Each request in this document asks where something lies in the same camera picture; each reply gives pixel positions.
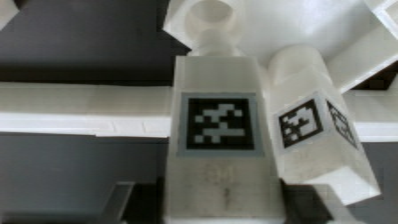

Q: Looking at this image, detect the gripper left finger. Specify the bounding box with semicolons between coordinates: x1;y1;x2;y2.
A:
90;182;159;224

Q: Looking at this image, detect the white chair seat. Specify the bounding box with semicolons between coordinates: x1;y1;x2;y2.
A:
164;0;398;91

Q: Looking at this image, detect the white U-shaped fence wall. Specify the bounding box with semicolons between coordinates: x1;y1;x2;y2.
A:
0;82;398;142

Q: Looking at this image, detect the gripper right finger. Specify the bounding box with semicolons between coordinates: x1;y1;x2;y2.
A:
282;182;354;224

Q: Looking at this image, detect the white chair leg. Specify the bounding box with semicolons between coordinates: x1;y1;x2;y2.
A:
267;45;381;205
164;29;287;224

